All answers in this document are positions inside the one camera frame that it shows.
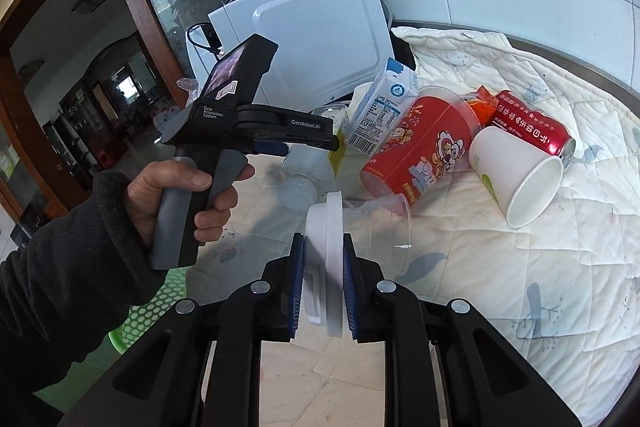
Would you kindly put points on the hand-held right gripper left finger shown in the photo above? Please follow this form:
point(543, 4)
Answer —
point(297, 287)

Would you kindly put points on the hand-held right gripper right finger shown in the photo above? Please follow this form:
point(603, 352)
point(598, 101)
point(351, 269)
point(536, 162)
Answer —
point(349, 292)

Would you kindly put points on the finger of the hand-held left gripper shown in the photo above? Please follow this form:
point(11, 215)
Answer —
point(300, 126)

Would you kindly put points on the white plastic lid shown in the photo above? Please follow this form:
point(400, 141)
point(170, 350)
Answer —
point(332, 247)

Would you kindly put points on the clear plastic bottle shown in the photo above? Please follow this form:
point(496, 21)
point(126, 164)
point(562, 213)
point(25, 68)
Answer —
point(305, 177)

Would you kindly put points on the person's left forearm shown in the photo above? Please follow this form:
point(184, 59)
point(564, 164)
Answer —
point(60, 287)

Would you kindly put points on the person's left hand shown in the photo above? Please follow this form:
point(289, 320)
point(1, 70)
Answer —
point(145, 197)

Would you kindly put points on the clear plastic bag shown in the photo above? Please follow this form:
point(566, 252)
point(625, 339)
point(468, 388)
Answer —
point(189, 89)

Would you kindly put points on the clear plastic cup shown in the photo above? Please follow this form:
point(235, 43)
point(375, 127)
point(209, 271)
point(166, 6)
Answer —
point(385, 227)

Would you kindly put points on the blue white milk carton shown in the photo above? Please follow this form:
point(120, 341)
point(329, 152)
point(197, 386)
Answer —
point(380, 107)

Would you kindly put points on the white microwave oven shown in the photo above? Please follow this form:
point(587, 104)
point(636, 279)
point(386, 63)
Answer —
point(320, 32)

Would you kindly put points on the red paper noodle bucket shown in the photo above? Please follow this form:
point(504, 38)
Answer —
point(425, 142)

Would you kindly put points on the green perforated plastic basket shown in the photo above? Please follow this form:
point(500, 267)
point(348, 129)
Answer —
point(150, 312)

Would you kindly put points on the orange snack wrapper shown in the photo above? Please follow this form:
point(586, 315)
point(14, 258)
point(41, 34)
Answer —
point(477, 107)

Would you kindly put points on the white paper cup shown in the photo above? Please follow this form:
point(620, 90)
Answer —
point(510, 177)

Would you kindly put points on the white quilted cloth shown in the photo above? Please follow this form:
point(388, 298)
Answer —
point(550, 257)

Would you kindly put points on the red soda can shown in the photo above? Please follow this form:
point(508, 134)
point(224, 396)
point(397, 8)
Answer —
point(530, 122)

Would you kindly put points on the wooden door frame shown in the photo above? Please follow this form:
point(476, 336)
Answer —
point(145, 17)

